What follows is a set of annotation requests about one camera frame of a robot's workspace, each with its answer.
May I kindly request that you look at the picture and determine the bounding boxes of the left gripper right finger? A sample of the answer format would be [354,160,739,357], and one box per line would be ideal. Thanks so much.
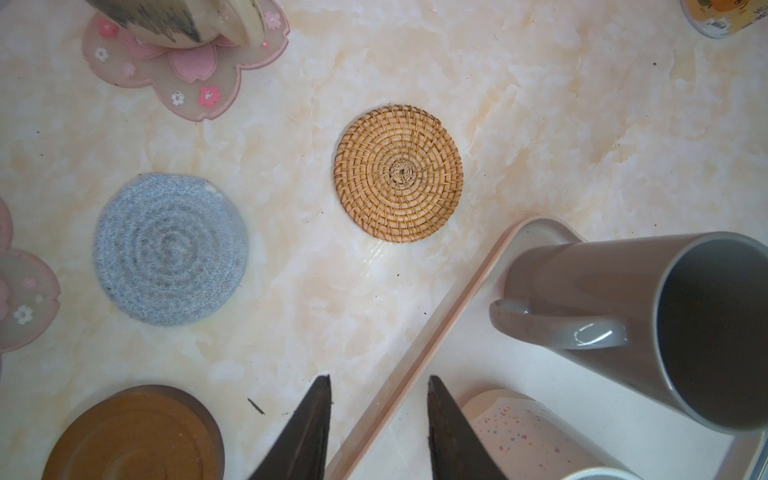
[427,375,507,480]

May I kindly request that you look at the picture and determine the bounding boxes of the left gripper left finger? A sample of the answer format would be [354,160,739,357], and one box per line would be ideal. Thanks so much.
[250,375,332,480]

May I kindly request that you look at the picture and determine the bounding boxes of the white mug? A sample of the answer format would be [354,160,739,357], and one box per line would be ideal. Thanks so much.
[461,389,638,480]

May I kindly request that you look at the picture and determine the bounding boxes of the brown round wooden coaster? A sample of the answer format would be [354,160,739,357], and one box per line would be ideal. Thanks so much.
[42,385,225,479]

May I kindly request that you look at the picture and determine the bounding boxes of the grey round woven coaster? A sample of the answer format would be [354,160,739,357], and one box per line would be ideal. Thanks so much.
[92,173,249,327]

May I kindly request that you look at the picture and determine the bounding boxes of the dark grey mug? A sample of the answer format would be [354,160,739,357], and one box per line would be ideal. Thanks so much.
[489,232,767,434]

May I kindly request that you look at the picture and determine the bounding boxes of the tan round rattan coaster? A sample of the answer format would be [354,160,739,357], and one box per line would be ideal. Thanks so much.
[333,105,464,243]

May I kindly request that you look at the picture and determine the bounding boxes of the pink flower coaster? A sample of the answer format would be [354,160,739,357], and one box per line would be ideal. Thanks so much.
[82,1,290,121]
[1,201,60,353]

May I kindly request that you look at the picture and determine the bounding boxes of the beige mug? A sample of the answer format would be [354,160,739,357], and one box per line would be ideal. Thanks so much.
[88,0,266,49]

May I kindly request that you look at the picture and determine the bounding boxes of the white plastic tray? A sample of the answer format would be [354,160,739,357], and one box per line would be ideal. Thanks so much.
[328,217,767,479]

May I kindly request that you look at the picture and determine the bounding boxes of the white lid glass jar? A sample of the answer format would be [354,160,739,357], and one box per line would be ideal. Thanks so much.
[680,0,767,39]

